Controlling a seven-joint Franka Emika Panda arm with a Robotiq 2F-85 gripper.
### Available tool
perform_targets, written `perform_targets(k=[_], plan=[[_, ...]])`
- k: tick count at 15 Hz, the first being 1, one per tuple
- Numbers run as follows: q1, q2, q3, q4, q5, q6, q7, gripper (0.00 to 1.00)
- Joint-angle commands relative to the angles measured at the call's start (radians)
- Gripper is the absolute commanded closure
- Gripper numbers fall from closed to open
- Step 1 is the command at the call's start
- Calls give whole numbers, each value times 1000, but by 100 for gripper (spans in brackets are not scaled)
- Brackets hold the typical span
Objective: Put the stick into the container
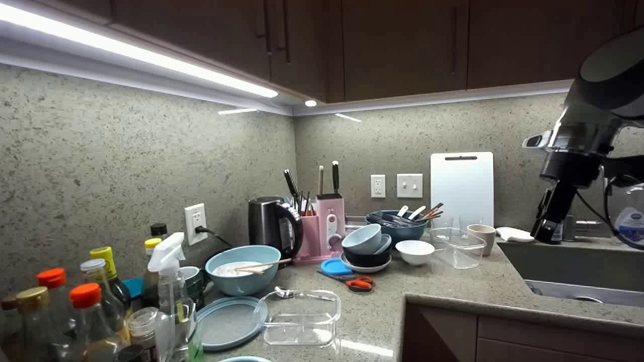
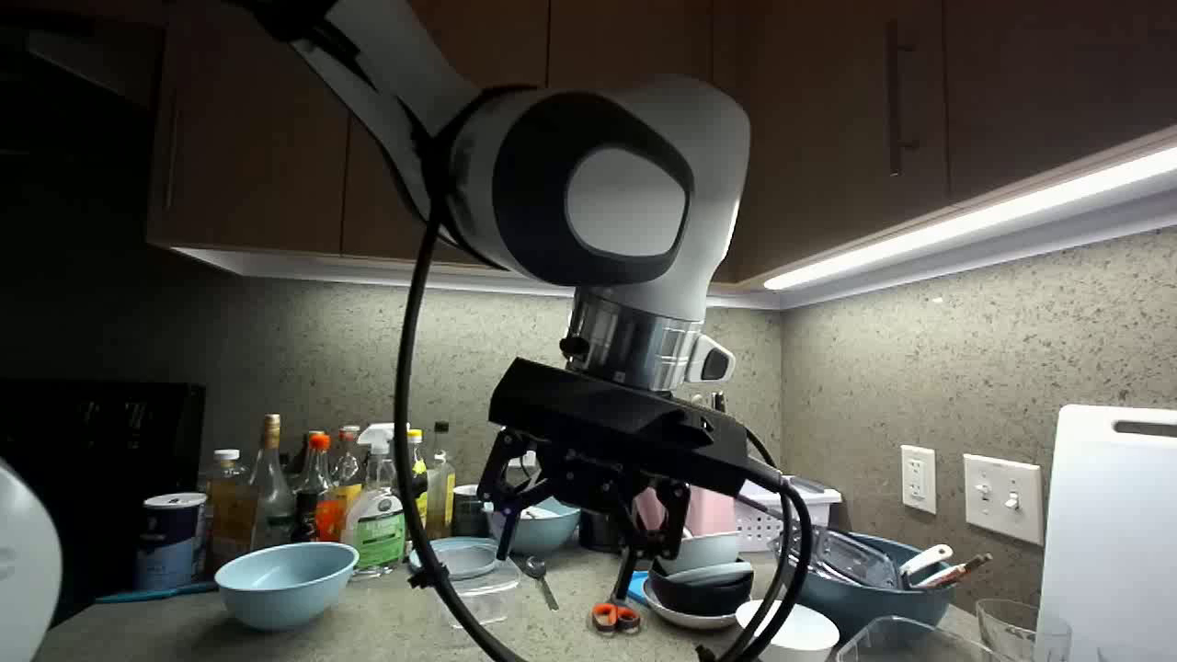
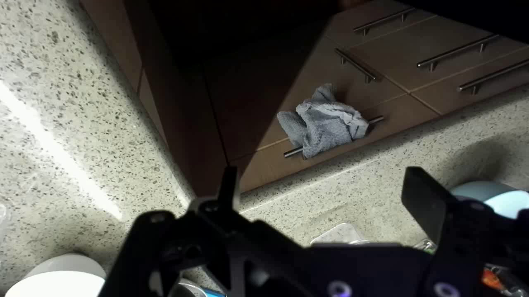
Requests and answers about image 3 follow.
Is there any grey cloth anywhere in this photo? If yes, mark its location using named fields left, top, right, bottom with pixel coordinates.
left=275, top=83, right=371, bottom=160

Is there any small white bowl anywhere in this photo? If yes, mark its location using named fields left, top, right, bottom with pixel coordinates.
left=2, top=253, right=108, bottom=297

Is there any brown lower cabinet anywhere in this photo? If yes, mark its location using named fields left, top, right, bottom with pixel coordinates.
left=80, top=0, right=529, bottom=195

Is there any small light blue bowl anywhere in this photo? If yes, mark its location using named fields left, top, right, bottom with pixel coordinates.
left=450, top=180, right=529, bottom=221

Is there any metal bar drawer handle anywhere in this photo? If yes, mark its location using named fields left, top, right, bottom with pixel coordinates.
left=283, top=114, right=388, bottom=160
left=335, top=46, right=384, bottom=84
left=416, top=33, right=503, bottom=73
left=457, top=56, right=529, bottom=96
left=355, top=5, right=419, bottom=36

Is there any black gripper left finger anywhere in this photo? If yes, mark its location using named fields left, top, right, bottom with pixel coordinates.
left=98, top=163, right=312, bottom=297

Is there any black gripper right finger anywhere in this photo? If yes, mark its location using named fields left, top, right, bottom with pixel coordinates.
left=401, top=165, right=529, bottom=297

